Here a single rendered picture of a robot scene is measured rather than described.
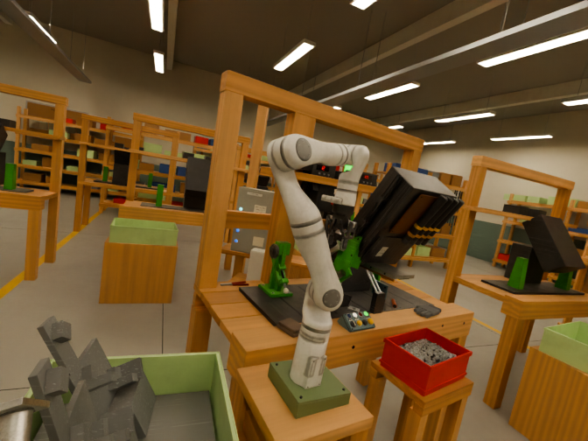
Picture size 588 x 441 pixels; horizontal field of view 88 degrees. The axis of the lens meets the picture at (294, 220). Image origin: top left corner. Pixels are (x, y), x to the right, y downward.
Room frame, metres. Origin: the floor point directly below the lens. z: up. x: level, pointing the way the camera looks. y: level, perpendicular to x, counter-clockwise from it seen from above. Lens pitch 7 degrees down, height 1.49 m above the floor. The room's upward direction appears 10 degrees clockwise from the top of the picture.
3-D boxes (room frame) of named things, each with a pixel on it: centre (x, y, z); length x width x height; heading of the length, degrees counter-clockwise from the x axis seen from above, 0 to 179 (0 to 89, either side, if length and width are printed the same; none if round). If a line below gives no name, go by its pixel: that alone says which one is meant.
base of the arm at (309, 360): (0.89, -0.12, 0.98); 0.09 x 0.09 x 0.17; 36
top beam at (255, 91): (1.92, -0.19, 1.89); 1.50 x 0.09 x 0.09; 123
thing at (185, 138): (7.80, 3.22, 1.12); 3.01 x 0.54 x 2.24; 114
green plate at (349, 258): (1.58, -0.32, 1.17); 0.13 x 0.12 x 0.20; 123
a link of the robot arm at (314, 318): (0.90, -0.13, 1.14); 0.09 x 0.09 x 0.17; 17
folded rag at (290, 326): (1.17, -0.07, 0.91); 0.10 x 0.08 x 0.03; 47
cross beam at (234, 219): (1.98, -0.15, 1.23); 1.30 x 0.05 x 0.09; 123
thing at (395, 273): (1.63, -0.47, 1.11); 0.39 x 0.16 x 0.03; 33
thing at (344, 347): (1.44, -0.51, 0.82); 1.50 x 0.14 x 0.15; 123
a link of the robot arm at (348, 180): (1.06, -0.17, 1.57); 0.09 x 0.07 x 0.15; 50
